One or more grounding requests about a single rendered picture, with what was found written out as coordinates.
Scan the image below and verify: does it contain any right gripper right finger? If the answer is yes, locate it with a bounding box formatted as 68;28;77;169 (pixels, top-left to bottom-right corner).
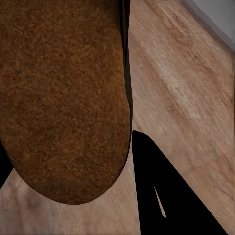
132;130;228;235

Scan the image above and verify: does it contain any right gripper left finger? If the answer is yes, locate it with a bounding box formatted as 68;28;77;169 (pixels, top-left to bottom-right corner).
0;141;14;189

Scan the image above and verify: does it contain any sandal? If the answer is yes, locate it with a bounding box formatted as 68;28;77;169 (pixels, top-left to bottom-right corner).
0;0;133;205

